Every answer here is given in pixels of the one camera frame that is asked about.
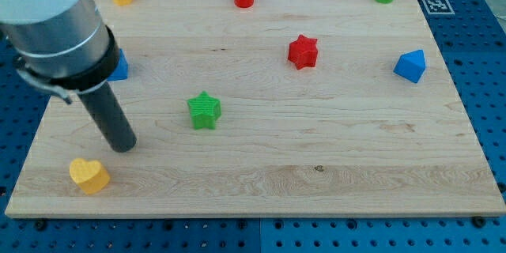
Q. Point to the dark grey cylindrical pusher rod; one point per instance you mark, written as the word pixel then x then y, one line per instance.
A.
pixel 109 117

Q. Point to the green star block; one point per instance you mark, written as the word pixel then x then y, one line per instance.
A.
pixel 204 111

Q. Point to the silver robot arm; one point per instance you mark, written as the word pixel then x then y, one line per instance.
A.
pixel 64 47

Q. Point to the red star block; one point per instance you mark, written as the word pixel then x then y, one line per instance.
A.
pixel 303 52

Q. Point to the wooden board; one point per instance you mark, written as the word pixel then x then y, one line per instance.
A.
pixel 346 138

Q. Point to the blue block left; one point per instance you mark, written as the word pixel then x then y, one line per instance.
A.
pixel 121 71

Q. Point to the yellow heart block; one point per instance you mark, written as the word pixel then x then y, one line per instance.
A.
pixel 90 175

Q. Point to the blue pentagon block right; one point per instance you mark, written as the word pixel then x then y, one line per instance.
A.
pixel 411 66

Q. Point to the white fiducial marker tag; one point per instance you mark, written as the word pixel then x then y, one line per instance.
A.
pixel 438 7

